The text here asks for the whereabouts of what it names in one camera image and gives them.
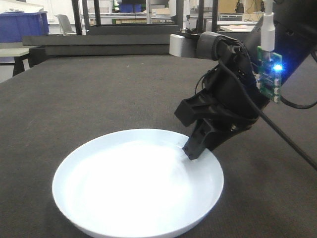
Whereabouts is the green circuit board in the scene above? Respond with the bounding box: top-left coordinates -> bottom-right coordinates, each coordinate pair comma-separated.
255,46 -> 283,103

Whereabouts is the grey chair background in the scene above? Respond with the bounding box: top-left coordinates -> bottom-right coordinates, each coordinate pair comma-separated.
55,14 -> 76,35

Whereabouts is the black cable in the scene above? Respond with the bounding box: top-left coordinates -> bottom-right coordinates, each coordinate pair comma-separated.
212,39 -> 317,172

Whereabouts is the blue plastic crate background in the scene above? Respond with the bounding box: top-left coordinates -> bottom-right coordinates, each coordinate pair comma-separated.
0,11 -> 49,43

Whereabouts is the light blue round tray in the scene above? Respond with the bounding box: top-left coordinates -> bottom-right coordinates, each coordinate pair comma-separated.
52,129 -> 224,238

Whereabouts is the white usb cable plug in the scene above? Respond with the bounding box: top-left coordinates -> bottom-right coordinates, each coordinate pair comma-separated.
261,0 -> 275,52

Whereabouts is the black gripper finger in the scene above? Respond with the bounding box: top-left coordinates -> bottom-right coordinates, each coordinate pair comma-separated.
183,119 -> 216,160
174,95 -> 221,127

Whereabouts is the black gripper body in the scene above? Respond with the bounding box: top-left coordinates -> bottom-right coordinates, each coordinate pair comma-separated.
194,41 -> 268,148

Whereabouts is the black metal frame rack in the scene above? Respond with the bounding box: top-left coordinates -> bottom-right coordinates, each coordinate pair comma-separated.
21,0 -> 218,58

